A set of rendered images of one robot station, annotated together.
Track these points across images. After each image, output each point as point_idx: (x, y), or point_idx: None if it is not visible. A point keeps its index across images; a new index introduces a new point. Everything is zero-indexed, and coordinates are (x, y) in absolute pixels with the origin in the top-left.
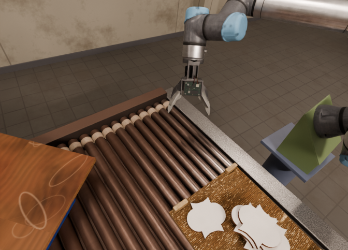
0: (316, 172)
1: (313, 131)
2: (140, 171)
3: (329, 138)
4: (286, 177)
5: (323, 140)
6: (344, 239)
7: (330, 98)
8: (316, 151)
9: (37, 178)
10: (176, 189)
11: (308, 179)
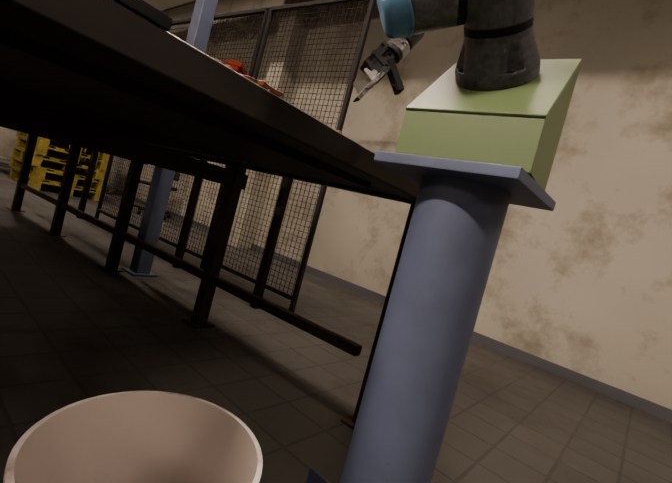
0: (414, 155)
1: (449, 76)
2: None
3: (488, 95)
4: (406, 242)
5: (467, 91)
6: (253, 82)
7: (577, 62)
8: (423, 93)
9: None
10: None
11: (383, 151)
